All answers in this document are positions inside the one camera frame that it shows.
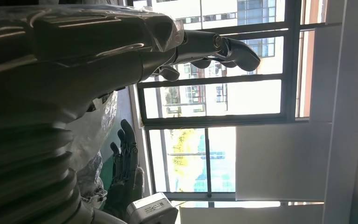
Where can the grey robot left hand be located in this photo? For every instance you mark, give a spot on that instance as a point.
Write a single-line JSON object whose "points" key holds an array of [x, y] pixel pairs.
{"points": [[74, 61]]}

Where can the grey package with black logo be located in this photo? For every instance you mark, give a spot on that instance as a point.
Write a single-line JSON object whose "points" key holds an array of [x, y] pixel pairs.
{"points": [[92, 133]]}

